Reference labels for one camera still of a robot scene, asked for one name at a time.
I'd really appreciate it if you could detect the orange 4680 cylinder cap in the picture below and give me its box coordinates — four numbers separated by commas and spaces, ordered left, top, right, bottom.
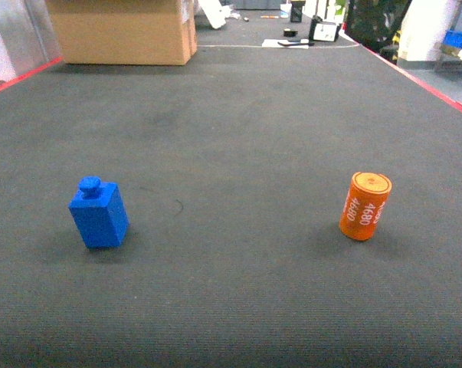
339, 172, 392, 242

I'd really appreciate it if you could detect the white paper sheet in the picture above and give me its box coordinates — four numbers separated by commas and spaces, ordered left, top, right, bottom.
261, 39, 310, 49

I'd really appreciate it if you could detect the black phone on paper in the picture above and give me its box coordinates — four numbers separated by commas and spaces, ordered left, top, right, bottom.
277, 41, 315, 48

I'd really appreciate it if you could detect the black framed picture stand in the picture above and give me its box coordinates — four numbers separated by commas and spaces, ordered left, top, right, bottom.
308, 17, 342, 42

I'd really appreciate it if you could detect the large open cardboard box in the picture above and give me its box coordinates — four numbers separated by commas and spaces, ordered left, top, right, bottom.
45, 1, 197, 66

